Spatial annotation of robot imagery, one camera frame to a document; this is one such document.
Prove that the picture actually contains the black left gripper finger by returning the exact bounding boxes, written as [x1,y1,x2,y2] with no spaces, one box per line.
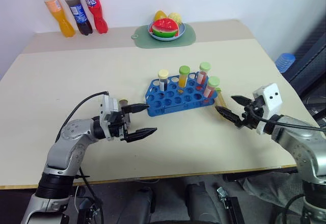
[124,127,158,144]
[121,103,151,115]

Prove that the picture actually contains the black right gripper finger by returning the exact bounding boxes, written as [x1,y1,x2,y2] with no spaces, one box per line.
[230,95,256,107]
[214,105,243,127]

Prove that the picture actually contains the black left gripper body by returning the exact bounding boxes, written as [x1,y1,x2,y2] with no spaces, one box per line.
[107,104,132,142]

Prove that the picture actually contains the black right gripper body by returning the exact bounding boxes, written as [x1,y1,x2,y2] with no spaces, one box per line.
[236,95,266,131]

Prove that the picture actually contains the yellow liquid test tube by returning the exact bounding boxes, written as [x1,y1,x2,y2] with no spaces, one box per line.
[214,87,228,119]

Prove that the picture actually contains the blue test tube rack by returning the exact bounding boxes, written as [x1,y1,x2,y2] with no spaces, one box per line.
[145,71,222,118]

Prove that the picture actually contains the green-capped red liquid tube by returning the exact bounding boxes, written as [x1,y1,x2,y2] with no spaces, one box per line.
[196,62,212,86]
[202,76,221,99]

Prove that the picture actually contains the yellow-capped dark liquid tube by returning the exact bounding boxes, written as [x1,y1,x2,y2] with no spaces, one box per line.
[157,69,170,93]

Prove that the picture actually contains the blue ribbed water jug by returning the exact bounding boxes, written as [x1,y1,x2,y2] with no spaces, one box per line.
[275,52,296,74]

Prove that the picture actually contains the green-capped orange liquid tube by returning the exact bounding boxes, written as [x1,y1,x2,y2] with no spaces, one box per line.
[178,65,191,89]

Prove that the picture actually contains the dark grey rounded shape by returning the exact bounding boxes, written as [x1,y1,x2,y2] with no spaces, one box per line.
[184,181,223,224]
[116,186,156,224]

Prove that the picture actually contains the grey cloth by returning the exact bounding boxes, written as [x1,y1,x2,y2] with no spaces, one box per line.
[241,171,306,216]

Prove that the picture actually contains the black chair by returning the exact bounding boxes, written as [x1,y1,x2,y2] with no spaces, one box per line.
[282,12,326,129]

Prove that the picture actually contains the green silicone mat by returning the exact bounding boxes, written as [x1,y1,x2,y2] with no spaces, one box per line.
[130,22,197,49]

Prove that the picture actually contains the toy watermelon slice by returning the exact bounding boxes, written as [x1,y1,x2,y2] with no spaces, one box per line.
[151,18,181,39]

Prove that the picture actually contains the bowl of toy fruit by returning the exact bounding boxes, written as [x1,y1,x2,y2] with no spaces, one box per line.
[148,22,187,42]

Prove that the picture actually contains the smooth yellow toy fruit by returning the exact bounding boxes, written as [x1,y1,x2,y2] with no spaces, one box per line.
[153,10,169,22]

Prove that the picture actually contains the bumpy yellow toy fruit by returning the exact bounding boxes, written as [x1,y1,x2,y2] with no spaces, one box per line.
[167,11,183,26]

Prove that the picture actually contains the red soda bottle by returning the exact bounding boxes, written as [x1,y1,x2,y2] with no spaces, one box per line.
[81,0,109,34]

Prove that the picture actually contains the cola bottle blue label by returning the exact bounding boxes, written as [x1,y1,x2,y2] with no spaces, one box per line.
[60,0,94,36]

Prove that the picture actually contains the orange soda bottle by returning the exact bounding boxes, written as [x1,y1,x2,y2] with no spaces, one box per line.
[37,0,76,38]

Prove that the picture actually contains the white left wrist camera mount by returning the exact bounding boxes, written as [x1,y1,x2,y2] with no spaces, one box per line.
[98,95,121,142]

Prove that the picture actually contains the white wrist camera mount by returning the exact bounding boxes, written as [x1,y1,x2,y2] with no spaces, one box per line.
[251,82,284,135]
[98,95,121,142]

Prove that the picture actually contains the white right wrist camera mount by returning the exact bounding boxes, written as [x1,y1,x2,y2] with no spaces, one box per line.
[251,82,284,135]

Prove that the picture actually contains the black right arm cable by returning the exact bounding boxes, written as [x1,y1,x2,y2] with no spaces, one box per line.
[248,106,326,132]

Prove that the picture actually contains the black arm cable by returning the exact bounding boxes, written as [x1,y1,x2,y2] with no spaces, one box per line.
[248,106,326,132]
[54,90,111,143]

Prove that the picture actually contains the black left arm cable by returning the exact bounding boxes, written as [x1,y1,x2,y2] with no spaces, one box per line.
[54,90,111,143]

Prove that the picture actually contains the black strap with metal clasp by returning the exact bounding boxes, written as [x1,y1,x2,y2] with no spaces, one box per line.
[77,197,103,224]
[216,186,246,224]

